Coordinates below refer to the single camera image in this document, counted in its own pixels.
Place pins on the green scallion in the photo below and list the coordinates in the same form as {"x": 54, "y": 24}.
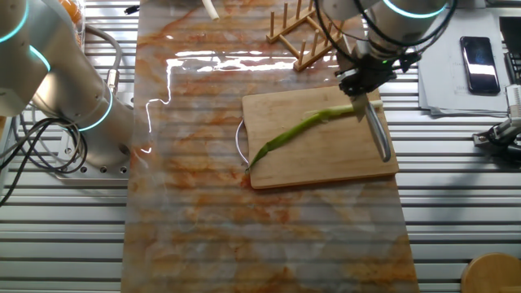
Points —
{"x": 293, "y": 130}

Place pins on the long white green leek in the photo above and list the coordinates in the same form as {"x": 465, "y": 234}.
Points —
{"x": 211, "y": 10}

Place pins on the wooden knife rack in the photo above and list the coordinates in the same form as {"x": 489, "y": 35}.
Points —
{"x": 313, "y": 55}

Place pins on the black keyboard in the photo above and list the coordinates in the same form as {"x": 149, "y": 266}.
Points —
{"x": 513, "y": 67}

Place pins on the black smartphone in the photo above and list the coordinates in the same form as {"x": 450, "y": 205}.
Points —
{"x": 480, "y": 65}

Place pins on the orange marble pattern mat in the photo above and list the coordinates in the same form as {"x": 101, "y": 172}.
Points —
{"x": 244, "y": 228}

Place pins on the wooden mug tree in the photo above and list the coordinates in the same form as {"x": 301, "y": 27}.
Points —
{"x": 492, "y": 274}

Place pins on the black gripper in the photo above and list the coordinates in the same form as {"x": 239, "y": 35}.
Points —
{"x": 372, "y": 71}

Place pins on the clear plastic fruit box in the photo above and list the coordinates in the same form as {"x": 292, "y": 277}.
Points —
{"x": 77, "y": 28}

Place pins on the small black plug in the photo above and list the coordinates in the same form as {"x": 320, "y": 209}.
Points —
{"x": 131, "y": 10}

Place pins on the steel cleaver knife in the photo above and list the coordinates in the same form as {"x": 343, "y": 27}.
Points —
{"x": 378, "y": 134}

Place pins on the orange fruit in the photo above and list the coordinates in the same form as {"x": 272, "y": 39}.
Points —
{"x": 69, "y": 8}

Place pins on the white paper sheets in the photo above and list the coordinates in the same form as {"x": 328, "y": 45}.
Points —
{"x": 443, "y": 89}

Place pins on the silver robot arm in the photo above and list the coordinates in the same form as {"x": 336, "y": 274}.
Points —
{"x": 61, "y": 81}

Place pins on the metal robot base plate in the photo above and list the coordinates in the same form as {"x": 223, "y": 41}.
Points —
{"x": 97, "y": 176}

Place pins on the wooden cutting board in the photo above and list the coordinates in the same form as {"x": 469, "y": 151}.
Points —
{"x": 317, "y": 154}

